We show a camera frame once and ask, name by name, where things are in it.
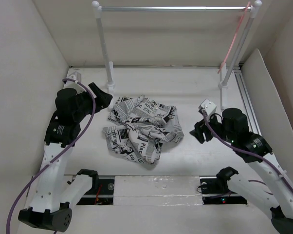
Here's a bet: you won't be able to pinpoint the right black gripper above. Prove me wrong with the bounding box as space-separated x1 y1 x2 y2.
189 111 235 143

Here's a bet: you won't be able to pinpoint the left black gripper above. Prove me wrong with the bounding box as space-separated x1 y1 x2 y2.
73 83 111 121

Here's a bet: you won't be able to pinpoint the newspaper print trousers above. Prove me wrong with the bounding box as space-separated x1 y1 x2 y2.
103 95 184 165

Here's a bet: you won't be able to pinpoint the pink clothes hanger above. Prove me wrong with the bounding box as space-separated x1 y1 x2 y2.
218 1 250 74

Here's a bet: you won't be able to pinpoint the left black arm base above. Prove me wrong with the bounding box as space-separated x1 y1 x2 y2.
77 176 115 206

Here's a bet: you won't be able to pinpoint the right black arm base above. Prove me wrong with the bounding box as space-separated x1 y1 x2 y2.
197 176 248 205

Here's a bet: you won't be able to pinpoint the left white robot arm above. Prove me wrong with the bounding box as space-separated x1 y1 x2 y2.
18 81 112 233

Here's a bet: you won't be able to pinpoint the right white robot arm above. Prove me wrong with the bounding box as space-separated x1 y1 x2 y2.
190 105 293 234

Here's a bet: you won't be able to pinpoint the white foam block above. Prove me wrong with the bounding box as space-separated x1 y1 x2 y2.
113 175 202 206

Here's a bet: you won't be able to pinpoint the white clothes rack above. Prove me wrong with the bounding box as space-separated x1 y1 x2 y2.
91 0 262 110

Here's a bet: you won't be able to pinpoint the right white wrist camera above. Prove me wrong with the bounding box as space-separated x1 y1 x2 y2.
199 99 217 116

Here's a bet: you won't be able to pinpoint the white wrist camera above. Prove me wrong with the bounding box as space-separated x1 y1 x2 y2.
67 71 82 82
199 99 217 116

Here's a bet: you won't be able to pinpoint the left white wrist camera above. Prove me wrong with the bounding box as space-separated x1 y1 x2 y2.
67 71 82 82

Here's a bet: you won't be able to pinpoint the aluminium side rail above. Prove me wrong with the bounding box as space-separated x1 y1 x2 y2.
234 66 261 135

